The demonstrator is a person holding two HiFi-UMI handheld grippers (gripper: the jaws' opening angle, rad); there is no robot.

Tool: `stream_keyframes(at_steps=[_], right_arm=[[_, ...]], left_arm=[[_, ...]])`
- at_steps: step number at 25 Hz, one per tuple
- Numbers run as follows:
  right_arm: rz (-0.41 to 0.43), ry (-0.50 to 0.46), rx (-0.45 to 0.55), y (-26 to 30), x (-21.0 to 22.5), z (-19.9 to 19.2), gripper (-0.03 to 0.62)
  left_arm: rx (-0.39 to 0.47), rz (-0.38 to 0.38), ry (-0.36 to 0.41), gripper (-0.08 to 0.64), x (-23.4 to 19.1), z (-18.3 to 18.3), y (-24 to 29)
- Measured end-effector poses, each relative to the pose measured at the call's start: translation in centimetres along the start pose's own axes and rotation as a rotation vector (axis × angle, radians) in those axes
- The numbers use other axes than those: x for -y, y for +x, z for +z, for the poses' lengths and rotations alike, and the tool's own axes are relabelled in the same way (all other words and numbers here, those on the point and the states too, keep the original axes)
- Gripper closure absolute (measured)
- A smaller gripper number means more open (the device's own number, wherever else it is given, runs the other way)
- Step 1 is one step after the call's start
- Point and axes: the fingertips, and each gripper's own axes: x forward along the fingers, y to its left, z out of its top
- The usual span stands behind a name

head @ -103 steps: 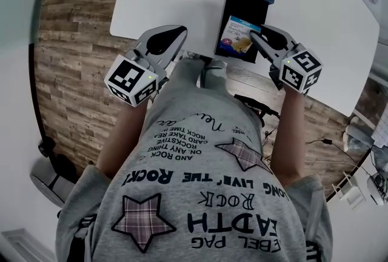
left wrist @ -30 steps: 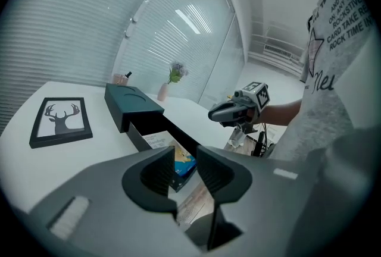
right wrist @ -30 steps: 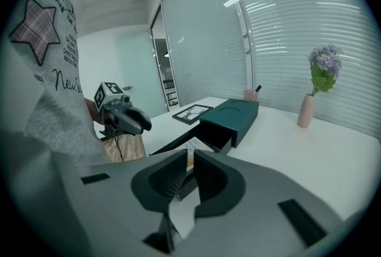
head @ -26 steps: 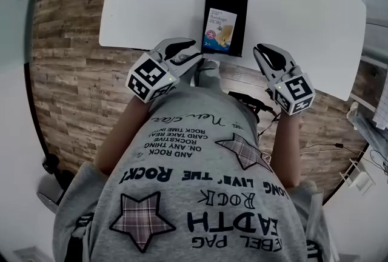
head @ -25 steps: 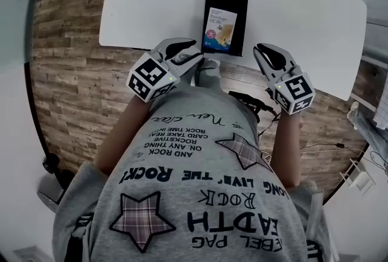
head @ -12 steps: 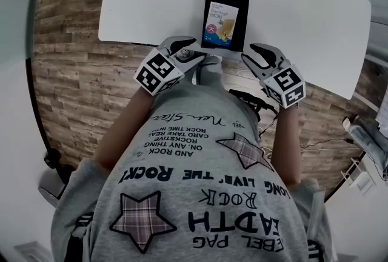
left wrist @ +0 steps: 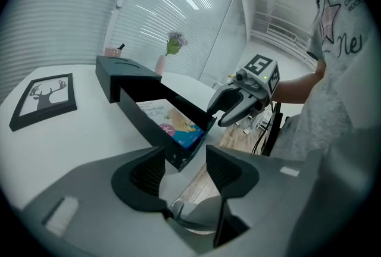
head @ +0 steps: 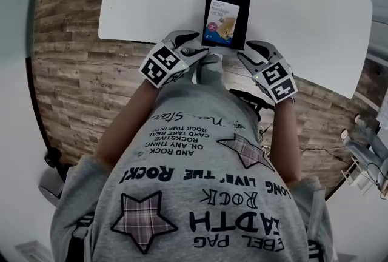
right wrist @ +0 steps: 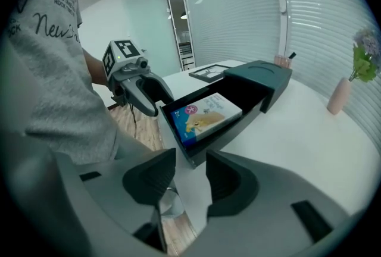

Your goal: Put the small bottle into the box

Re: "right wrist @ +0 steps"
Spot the black framed deer picture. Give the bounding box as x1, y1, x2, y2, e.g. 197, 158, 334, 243
188, 64, 233, 83

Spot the dark teal tissue box holder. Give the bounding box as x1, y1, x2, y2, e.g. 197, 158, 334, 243
159, 59, 293, 170

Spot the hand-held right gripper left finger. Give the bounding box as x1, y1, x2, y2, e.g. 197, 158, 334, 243
58, 148, 177, 257

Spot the pink pen basket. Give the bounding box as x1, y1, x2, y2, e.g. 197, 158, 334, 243
273, 54, 291, 68

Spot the person's left forearm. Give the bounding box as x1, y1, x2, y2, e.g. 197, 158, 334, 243
82, 47, 110, 87

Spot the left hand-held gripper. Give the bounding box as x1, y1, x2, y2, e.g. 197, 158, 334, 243
102, 39, 176, 117

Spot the person's grey printed t-shirt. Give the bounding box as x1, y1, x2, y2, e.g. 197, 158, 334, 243
5, 0, 161, 165

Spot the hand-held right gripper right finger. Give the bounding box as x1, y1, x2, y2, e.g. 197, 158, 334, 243
178, 149, 352, 257

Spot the blue and white cardboard box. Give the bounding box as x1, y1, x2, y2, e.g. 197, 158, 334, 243
170, 92, 243, 149

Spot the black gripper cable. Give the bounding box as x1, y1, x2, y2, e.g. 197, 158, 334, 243
129, 102, 138, 139

